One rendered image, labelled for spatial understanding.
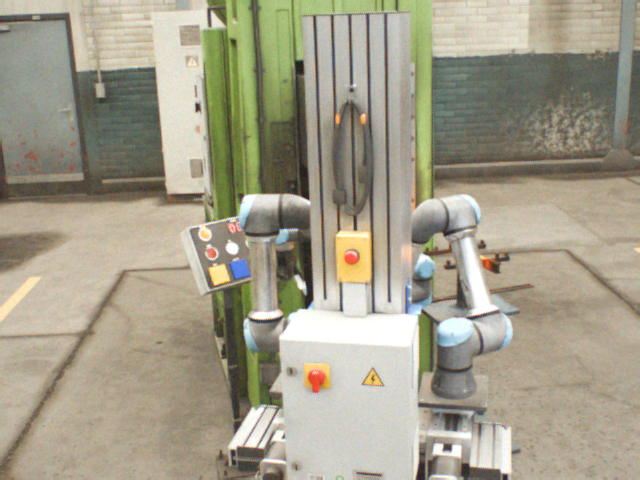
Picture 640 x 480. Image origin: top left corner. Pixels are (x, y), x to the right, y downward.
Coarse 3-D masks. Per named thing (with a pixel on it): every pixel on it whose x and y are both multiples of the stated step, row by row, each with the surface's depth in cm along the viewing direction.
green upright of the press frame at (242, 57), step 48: (240, 0) 330; (288, 0) 334; (240, 48) 336; (288, 48) 340; (240, 96) 346; (288, 96) 346; (240, 144) 384; (288, 144) 352; (240, 192) 391; (288, 192) 360; (288, 288) 370
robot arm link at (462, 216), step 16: (448, 208) 257; (464, 208) 259; (448, 224) 257; (464, 224) 258; (448, 240) 263; (464, 240) 259; (464, 256) 258; (464, 272) 258; (480, 272) 258; (464, 288) 259; (480, 288) 257; (480, 304) 256; (480, 320) 254; (496, 320) 254; (496, 336) 253
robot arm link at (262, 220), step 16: (240, 208) 253; (256, 208) 252; (272, 208) 251; (240, 224) 254; (256, 224) 252; (272, 224) 253; (256, 240) 254; (272, 240) 256; (256, 256) 256; (272, 256) 257; (256, 272) 257; (272, 272) 258; (256, 288) 258; (272, 288) 259; (256, 304) 259; (272, 304) 259; (256, 320) 258; (272, 320) 258; (256, 336) 259; (272, 336) 259
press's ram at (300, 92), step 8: (296, 72) 363; (296, 80) 348; (304, 88) 333; (296, 96) 350; (304, 96) 335; (296, 104) 352; (304, 104) 337; (304, 112) 338; (304, 120) 340; (304, 128) 342; (304, 136) 343; (304, 144) 345; (304, 152) 347; (304, 160) 348
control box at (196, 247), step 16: (208, 224) 325; (224, 224) 329; (192, 240) 318; (208, 240) 322; (224, 240) 326; (240, 240) 330; (192, 256) 320; (224, 256) 324; (240, 256) 328; (208, 272) 318; (208, 288) 315; (224, 288) 324
